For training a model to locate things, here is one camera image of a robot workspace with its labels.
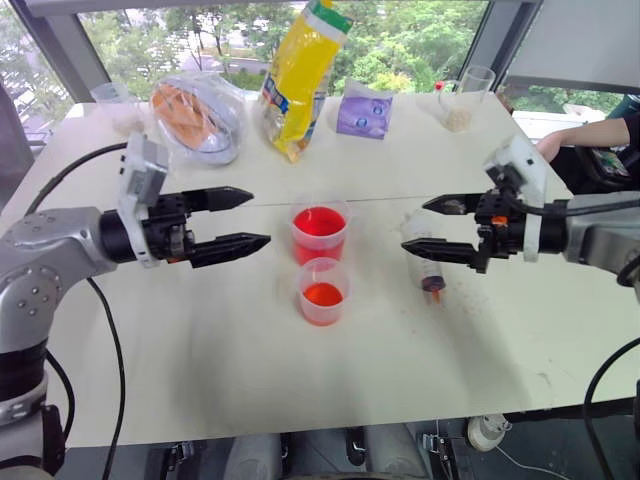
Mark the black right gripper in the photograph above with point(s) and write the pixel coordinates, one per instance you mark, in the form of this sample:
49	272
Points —
500	225

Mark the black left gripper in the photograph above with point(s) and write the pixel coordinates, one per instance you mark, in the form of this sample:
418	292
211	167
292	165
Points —
165	225

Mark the bystander forearm dark sleeve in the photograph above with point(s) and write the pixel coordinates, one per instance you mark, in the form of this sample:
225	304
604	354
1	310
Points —
595	130

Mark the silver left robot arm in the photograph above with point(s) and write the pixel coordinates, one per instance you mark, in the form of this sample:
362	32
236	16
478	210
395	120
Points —
45	245

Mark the large clear cup red liquid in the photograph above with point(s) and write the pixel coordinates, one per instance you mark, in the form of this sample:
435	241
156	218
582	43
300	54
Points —
320	235

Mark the small clear cup red liquid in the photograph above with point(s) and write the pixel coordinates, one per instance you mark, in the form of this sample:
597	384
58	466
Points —
322	300

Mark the tall clear empty cup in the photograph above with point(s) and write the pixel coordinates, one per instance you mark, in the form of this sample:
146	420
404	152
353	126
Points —
479	80

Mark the clear measuring cup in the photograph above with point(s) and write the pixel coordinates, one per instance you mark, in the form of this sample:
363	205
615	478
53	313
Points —
112	100

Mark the bystander hand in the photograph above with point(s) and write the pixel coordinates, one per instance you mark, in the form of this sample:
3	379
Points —
549	147

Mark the clear beaker with grains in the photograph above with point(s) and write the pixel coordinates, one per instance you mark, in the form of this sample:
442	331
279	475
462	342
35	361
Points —
455	117

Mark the clear bag orange grey contents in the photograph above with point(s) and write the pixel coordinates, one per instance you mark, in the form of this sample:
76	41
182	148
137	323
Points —
200	115

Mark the purple packet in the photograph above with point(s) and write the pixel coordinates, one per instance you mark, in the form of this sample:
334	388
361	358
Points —
362	112

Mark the black chair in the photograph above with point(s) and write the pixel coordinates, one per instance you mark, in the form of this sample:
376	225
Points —
595	167

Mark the yellow plastic bag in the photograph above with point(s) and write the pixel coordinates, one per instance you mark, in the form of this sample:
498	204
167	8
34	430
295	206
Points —
300	75

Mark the white round object under table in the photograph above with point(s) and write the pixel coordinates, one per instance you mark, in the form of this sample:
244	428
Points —
487	432

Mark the grey rounded shape under table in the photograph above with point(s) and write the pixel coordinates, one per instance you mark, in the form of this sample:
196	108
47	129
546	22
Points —
252	457

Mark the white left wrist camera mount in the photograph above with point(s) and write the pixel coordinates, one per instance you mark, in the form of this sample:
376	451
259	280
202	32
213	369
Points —
137	170

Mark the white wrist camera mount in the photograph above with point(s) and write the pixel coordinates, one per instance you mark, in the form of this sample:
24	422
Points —
527	165
137	170

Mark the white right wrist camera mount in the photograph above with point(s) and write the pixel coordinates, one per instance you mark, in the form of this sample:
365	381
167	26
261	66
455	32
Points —
527	165

